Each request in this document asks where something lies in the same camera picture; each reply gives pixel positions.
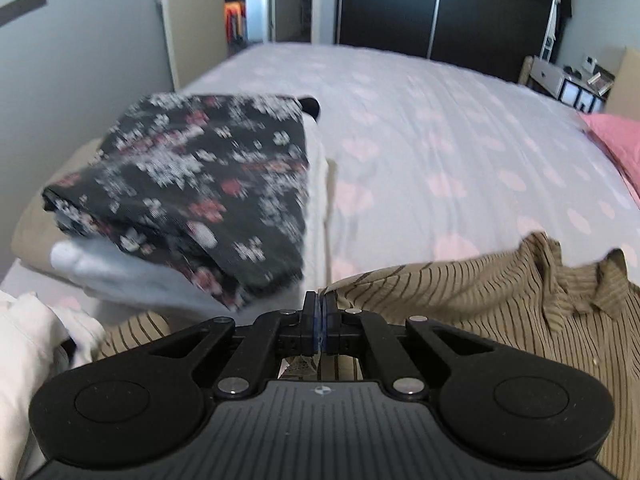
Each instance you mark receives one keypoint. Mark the bed with dotted sheet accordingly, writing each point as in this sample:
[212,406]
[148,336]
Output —
[425,135]

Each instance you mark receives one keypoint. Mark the light blue folded garment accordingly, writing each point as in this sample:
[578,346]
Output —
[125,275]

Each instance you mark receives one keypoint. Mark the white nightstand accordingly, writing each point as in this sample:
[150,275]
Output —
[545,72]

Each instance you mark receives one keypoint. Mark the beige folded garment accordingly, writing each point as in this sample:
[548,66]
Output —
[30,240]

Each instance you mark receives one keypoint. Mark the orange hanging clothes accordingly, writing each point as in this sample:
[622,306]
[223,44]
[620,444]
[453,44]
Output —
[234,22]

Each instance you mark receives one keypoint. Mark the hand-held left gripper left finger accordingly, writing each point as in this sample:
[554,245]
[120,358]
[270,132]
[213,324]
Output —
[311,325]

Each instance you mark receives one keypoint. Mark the black sliding wardrobe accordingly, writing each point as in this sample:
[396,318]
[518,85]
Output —
[390,5]

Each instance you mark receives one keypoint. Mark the black floral folded garment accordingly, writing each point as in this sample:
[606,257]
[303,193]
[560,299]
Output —
[200,175]

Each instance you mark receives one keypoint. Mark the grey wall bar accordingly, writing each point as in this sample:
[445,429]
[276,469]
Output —
[22,7]

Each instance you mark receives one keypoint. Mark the cream padded headboard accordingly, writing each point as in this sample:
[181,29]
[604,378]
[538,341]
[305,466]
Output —
[627,85]

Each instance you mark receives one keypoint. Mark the pink pillow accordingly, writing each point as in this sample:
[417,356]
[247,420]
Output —
[620,145]

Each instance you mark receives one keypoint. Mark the white folded garment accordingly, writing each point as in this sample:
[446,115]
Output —
[315,200]

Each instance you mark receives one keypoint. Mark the brown striped shirt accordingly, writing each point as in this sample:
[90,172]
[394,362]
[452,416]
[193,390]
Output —
[475,300]

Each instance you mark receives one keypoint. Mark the white cloth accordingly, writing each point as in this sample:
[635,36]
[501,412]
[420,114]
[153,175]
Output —
[30,340]

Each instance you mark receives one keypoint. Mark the white room door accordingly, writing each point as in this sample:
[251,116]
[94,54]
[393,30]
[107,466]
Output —
[200,20]

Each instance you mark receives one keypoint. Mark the white metal rack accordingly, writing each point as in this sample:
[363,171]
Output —
[552,25]

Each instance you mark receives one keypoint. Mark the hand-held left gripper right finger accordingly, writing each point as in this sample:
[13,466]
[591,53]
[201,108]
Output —
[325,332]

